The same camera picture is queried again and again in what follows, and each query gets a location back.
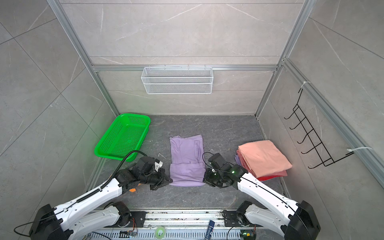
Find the purple t shirt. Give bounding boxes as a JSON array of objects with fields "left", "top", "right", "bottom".
[{"left": 170, "top": 135, "right": 206, "bottom": 187}]

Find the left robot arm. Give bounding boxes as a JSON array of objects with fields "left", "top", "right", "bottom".
[{"left": 29, "top": 155, "right": 172, "bottom": 240}]

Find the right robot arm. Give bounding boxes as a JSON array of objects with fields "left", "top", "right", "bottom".
[{"left": 203, "top": 153, "right": 321, "bottom": 240}]

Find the lavender folded shirt in stack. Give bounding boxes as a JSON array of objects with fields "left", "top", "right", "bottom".
[{"left": 234, "top": 155, "right": 242, "bottom": 166}]

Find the red folded shirt in stack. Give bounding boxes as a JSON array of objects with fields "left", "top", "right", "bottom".
[{"left": 236, "top": 150, "right": 288, "bottom": 181}]

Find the green plastic basket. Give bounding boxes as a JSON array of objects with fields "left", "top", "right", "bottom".
[{"left": 94, "top": 113, "right": 151, "bottom": 161}]

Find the pink folded t shirt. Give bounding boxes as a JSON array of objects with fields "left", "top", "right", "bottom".
[{"left": 237, "top": 140, "right": 293, "bottom": 177}]

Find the blue marker pen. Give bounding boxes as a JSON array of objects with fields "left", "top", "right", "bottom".
[{"left": 204, "top": 220, "right": 215, "bottom": 240}]

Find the green tape roll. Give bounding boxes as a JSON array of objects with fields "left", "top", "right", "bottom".
[{"left": 155, "top": 226, "right": 166, "bottom": 240}]

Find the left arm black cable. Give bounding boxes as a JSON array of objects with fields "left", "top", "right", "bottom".
[{"left": 100, "top": 149, "right": 148, "bottom": 190}]

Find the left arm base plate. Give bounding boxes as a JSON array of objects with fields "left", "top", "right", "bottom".
[{"left": 116, "top": 211, "right": 147, "bottom": 228}]

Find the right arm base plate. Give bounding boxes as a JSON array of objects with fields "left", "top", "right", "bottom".
[{"left": 222, "top": 210, "right": 250, "bottom": 227}]

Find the black wire hook rack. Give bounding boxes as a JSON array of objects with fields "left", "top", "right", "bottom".
[{"left": 284, "top": 89, "right": 354, "bottom": 170}]

